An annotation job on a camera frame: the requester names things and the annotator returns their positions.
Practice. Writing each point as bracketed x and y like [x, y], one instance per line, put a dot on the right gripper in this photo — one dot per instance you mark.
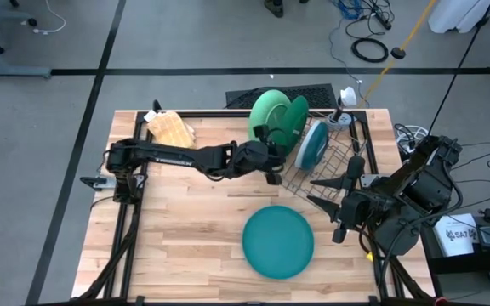
[364, 208]

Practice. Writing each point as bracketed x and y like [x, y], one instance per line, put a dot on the white paper tag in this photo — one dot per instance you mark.
[150, 115]

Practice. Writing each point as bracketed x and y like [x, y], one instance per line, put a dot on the grey round power socket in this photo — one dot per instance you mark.
[343, 122]

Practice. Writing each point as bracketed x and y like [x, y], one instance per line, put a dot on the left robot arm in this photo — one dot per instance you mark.
[172, 158]

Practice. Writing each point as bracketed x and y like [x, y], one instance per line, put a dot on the white box with label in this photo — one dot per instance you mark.
[453, 236]

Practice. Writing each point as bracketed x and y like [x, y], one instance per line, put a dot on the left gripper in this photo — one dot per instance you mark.
[258, 159]

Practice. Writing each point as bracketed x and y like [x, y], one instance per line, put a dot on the black round weight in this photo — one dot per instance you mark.
[398, 53]

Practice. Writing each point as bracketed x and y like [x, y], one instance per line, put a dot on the white bag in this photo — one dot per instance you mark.
[457, 17]

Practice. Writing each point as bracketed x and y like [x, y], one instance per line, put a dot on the small yellow connector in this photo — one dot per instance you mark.
[369, 256]

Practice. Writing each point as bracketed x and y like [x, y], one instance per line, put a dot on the grey mounting bracket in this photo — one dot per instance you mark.
[370, 180]
[98, 183]

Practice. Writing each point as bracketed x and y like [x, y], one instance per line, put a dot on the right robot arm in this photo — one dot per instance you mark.
[423, 191]

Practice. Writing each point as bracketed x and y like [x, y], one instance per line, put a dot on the grey desk foot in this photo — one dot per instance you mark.
[11, 71]

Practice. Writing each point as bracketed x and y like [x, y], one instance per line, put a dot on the green plate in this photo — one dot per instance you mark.
[266, 110]
[296, 123]

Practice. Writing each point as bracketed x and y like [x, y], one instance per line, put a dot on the white power adapter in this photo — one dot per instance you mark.
[348, 97]

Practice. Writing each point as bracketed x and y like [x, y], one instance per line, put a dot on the grey office chair base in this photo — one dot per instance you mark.
[7, 16]

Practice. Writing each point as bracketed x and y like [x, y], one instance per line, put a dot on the black power strip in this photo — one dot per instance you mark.
[383, 20]

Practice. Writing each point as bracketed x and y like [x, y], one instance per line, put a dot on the black side table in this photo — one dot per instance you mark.
[462, 265]

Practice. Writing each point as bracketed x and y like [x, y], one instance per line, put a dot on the black stand foot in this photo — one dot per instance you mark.
[274, 7]

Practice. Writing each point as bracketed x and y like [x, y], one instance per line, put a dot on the black plug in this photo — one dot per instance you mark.
[337, 115]

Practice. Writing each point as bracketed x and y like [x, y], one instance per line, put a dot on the black table frame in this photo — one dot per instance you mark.
[211, 114]

